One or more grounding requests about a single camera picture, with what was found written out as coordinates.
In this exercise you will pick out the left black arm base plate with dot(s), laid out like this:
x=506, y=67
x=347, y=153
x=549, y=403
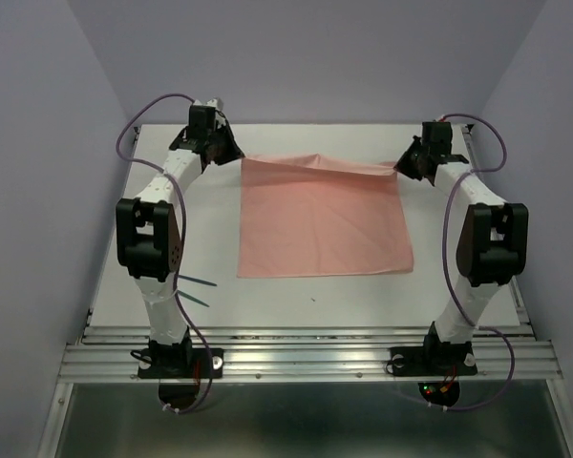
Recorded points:
x=199, y=366

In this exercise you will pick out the teal plastic utensil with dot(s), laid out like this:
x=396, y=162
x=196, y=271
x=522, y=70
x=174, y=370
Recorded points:
x=198, y=281

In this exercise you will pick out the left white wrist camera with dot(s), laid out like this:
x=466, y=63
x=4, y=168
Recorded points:
x=215, y=103

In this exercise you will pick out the pink satin napkin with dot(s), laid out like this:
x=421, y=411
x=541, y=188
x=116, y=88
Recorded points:
x=316, y=216

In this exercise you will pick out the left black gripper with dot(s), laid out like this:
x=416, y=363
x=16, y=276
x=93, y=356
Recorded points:
x=233, y=153

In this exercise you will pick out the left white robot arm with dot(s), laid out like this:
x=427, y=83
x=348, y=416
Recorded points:
x=150, y=226

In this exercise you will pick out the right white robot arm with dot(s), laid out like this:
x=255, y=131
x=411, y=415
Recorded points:
x=492, y=245

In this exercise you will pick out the teal plastic spoon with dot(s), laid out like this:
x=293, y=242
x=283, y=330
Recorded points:
x=193, y=299

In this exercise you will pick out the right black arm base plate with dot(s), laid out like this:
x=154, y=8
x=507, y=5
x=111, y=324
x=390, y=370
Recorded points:
x=420, y=362

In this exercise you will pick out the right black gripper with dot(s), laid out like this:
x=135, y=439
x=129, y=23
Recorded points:
x=403, y=165

